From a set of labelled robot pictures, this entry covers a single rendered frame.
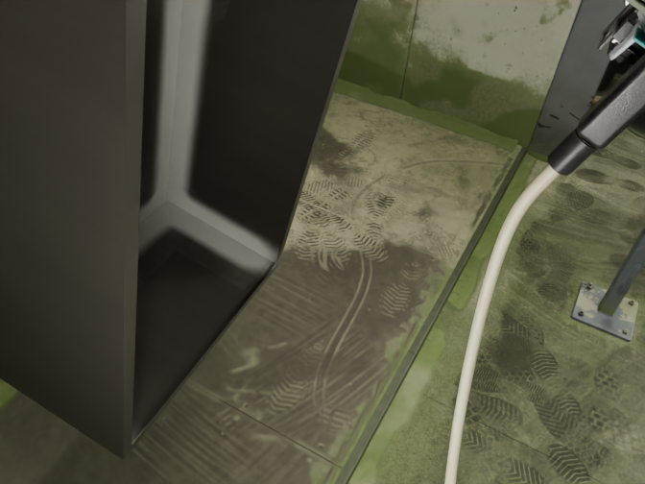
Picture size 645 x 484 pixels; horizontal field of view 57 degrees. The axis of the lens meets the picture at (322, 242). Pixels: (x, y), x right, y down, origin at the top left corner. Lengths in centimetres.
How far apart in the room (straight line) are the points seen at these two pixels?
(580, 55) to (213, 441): 202
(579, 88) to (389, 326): 136
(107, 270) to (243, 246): 83
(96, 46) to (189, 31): 77
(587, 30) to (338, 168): 112
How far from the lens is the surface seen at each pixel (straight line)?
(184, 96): 140
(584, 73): 276
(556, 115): 285
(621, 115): 63
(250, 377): 184
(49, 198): 75
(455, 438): 92
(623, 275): 220
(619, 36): 70
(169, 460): 173
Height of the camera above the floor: 157
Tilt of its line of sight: 44 degrees down
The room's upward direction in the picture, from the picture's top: 5 degrees clockwise
